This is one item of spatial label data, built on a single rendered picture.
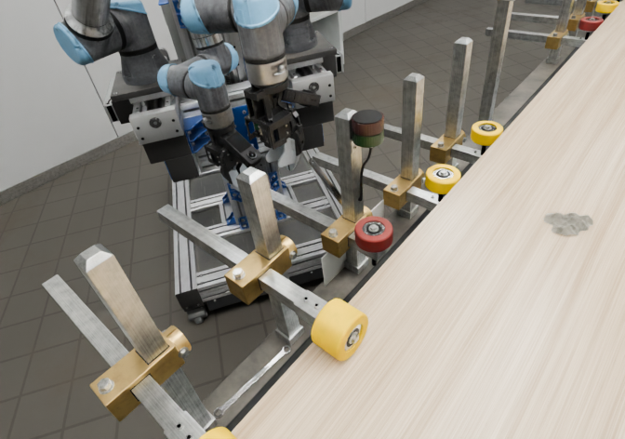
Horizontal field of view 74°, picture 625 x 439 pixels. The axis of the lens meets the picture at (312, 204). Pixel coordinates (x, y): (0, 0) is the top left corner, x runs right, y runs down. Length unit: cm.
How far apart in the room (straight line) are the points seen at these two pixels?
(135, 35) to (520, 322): 122
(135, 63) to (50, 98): 190
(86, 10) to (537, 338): 119
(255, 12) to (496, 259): 61
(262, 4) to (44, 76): 262
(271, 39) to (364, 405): 59
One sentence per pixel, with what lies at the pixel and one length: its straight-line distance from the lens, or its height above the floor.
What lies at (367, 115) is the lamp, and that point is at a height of 114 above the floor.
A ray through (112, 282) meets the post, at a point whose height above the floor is 114.
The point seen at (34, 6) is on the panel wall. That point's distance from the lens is 320.
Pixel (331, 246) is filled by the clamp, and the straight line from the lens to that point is 92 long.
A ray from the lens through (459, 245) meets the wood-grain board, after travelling 86.
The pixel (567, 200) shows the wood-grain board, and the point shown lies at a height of 90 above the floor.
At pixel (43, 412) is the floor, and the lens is 206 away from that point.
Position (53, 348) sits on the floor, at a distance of 223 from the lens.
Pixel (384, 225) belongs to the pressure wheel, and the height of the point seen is 91.
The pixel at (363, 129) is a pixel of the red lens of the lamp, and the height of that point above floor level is 113.
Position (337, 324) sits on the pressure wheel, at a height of 98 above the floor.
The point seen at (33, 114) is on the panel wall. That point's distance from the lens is 328.
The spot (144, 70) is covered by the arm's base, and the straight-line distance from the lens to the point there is 142.
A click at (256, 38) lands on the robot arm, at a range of 74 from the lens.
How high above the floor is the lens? 150
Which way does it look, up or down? 39 degrees down
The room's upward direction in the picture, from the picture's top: 8 degrees counter-clockwise
